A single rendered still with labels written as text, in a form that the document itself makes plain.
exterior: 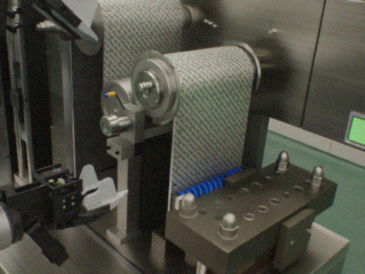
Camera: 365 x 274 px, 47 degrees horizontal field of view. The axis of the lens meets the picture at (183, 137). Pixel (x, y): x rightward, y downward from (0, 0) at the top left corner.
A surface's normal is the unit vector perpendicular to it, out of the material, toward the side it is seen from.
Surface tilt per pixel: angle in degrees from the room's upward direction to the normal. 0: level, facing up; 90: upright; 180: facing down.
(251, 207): 0
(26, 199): 90
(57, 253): 92
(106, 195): 90
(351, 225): 0
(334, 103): 90
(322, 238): 0
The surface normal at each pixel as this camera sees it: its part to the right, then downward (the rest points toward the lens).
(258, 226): 0.07, -0.92
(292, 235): 0.70, 0.33
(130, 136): -0.72, 0.23
